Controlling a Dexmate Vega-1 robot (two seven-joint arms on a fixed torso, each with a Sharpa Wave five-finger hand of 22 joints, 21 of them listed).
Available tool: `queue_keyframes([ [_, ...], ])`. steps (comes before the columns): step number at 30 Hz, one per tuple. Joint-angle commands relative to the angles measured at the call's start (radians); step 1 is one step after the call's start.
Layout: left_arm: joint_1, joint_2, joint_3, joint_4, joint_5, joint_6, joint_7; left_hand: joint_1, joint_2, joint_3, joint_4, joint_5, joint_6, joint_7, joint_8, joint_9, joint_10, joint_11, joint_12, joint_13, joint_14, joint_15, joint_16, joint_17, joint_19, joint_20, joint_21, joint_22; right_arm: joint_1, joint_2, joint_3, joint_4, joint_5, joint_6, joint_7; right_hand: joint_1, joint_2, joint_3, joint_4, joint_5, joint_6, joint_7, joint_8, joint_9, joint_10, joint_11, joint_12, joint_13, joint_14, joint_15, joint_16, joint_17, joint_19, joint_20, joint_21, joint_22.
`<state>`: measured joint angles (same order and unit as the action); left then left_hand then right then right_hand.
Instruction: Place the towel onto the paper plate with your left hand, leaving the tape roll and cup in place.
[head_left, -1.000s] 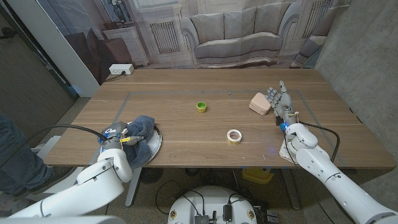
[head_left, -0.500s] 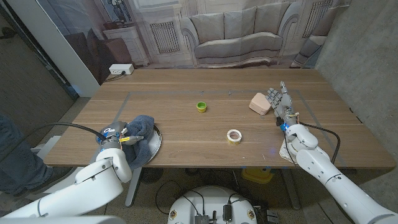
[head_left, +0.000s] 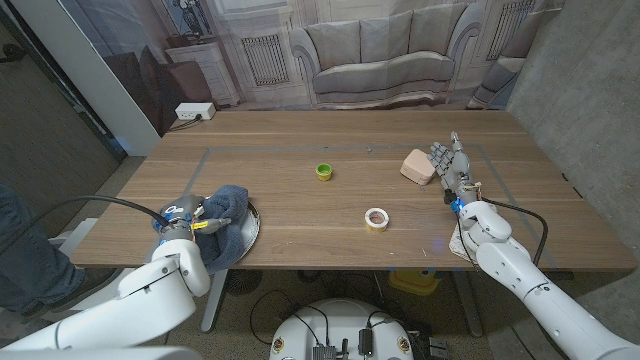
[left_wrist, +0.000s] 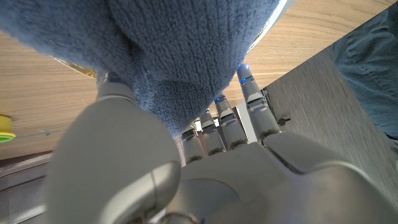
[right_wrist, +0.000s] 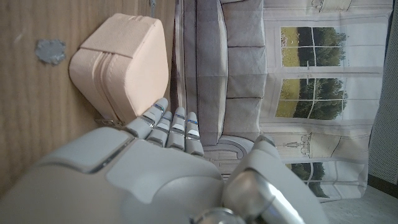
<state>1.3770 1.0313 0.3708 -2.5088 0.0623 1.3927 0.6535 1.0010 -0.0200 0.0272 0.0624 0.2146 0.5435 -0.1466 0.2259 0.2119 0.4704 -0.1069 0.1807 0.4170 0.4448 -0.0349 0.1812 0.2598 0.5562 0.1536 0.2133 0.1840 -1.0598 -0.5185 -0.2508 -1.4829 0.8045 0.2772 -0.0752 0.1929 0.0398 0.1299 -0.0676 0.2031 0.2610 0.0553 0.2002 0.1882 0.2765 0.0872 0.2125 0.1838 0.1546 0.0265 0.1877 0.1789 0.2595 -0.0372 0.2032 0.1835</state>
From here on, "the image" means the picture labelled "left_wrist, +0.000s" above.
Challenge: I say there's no small yellow green cup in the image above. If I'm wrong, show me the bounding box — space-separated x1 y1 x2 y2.
0 114 16 144

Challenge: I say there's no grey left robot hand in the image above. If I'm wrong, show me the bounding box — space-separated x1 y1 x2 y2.
45 63 398 224

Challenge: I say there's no person in blue jeans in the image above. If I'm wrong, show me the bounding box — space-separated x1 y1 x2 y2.
331 2 398 162

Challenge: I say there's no blue terry towel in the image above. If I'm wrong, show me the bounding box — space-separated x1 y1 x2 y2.
0 0 282 139

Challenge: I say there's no printed sofa room backdrop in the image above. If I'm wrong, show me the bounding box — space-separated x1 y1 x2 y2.
0 151 53 224

